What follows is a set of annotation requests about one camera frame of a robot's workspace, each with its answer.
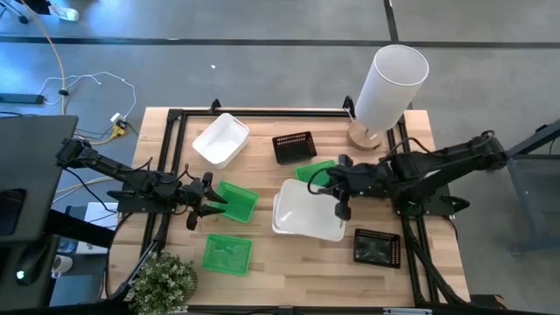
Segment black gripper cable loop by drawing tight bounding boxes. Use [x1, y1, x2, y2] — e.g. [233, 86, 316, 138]
[307, 178, 336, 196]

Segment black computer mouse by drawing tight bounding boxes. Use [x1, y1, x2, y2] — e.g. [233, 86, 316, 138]
[15, 244, 47, 286]

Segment black power strip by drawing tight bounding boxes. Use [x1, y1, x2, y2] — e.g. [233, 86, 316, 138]
[0, 92, 46, 106]

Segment round wooden lamp base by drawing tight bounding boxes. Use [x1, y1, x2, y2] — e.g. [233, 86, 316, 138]
[347, 120, 385, 152]

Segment black metal table frame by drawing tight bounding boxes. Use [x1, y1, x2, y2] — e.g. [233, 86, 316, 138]
[104, 98, 472, 315]

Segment green plastic basket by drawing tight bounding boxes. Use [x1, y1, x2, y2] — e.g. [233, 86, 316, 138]
[200, 233, 254, 277]
[294, 159, 339, 188]
[213, 180, 260, 225]

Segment white box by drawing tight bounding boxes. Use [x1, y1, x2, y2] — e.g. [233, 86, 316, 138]
[74, 201, 120, 256]

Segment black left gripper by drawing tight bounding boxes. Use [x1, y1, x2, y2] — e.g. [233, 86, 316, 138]
[177, 171, 229, 232]

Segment yellow cable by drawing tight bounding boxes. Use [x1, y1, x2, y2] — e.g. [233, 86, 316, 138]
[19, 0, 128, 196]

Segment blue-grey metal cart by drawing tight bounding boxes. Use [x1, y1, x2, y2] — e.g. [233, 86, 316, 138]
[506, 117, 560, 256]

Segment white mug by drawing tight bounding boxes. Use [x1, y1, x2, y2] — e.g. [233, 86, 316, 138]
[51, 255, 74, 280]

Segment potted plant with white flowers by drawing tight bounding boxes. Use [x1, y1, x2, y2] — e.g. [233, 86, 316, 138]
[123, 249, 199, 315]

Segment white cable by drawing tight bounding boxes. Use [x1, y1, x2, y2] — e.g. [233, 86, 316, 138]
[38, 71, 137, 128]

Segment black plastic basket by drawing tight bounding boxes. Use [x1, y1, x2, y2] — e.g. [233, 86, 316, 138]
[271, 130, 319, 165]
[353, 227, 403, 270]

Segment white plastic bin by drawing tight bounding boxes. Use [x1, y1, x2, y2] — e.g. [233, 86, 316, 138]
[191, 112, 250, 171]
[270, 178, 347, 242]

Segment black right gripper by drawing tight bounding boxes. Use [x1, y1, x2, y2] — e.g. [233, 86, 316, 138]
[318, 153, 380, 222]

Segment person's shoe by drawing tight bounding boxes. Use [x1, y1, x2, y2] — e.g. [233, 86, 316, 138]
[48, 3, 81, 23]

